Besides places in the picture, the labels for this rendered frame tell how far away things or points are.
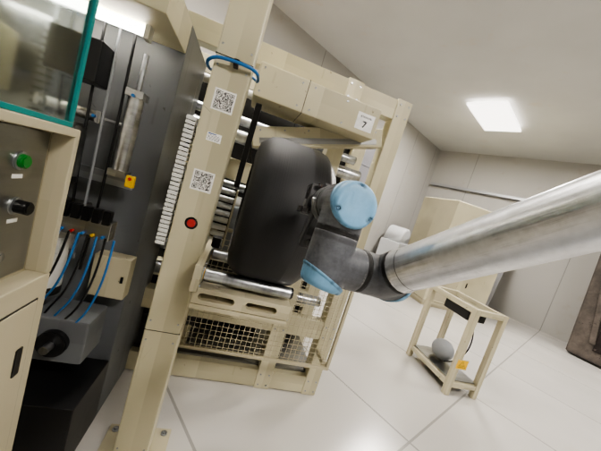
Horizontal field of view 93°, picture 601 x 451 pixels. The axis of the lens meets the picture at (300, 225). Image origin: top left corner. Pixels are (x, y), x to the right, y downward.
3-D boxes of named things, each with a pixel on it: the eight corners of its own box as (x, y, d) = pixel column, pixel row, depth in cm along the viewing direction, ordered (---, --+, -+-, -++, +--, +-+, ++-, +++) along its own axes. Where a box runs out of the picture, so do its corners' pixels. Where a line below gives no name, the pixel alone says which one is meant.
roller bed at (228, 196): (183, 237, 143) (198, 179, 139) (189, 231, 157) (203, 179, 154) (223, 247, 147) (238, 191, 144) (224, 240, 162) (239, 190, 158)
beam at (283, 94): (251, 93, 125) (261, 59, 123) (250, 106, 150) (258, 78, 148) (373, 140, 139) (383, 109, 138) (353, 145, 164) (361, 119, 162)
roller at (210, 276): (198, 282, 103) (199, 276, 100) (202, 271, 106) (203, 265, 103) (290, 301, 112) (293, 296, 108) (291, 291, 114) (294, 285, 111)
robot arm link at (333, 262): (359, 303, 55) (378, 242, 55) (306, 290, 51) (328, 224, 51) (335, 289, 64) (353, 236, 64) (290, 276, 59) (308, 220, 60)
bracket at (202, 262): (188, 291, 97) (195, 264, 96) (203, 258, 136) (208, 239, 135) (198, 293, 98) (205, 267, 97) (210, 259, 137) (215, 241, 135)
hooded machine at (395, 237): (383, 269, 763) (398, 225, 750) (400, 277, 725) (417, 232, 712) (369, 268, 719) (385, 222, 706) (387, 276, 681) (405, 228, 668)
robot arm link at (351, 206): (325, 223, 50) (343, 170, 51) (308, 220, 63) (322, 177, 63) (371, 239, 53) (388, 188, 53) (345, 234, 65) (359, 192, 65)
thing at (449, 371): (444, 395, 245) (478, 310, 236) (405, 353, 302) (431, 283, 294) (476, 399, 253) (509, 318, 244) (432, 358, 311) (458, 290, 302)
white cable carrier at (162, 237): (154, 242, 104) (186, 114, 99) (157, 240, 109) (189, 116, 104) (166, 245, 105) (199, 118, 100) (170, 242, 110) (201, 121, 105)
